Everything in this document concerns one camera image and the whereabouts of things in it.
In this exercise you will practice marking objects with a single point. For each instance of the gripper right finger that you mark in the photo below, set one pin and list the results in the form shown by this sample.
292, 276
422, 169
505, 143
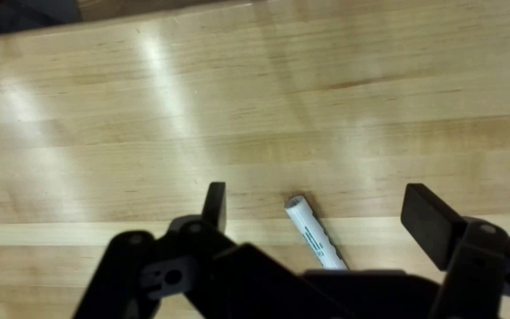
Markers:
467, 257

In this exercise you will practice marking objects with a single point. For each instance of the white marker pen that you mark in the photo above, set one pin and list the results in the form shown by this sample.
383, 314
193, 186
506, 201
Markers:
313, 235

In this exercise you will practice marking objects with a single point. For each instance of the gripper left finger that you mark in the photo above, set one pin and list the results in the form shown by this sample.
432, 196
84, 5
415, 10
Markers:
202, 261

